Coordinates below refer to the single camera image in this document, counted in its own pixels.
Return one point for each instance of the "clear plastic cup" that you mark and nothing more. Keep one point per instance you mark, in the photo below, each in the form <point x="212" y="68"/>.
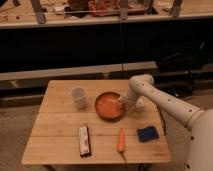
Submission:
<point x="78" y="96"/>

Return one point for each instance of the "blue sponge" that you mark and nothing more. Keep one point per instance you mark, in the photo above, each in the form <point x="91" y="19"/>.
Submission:
<point x="148" y="133"/>

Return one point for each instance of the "black candy bar wrapper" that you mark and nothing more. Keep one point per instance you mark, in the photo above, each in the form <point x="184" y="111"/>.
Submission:
<point x="84" y="141"/>

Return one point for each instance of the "orange carrot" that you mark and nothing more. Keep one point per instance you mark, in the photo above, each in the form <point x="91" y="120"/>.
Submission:
<point x="121" y="143"/>

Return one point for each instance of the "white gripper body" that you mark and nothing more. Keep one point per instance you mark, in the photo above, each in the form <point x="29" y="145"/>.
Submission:
<point x="127" y="101"/>

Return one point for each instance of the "white tube bottle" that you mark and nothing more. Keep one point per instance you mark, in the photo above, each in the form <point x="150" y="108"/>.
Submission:
<point x="139" y="106"/>

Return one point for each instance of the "wooden folding table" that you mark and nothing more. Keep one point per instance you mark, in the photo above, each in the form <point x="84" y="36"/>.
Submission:
<point x="54" y="138"/>

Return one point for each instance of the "orange ceramic bowl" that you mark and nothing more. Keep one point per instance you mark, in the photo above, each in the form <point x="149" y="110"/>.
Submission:
<point x="108" y="107"/>

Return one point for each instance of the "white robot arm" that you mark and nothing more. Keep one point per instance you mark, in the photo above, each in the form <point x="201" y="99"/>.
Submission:
<point x="199" y="122"/>

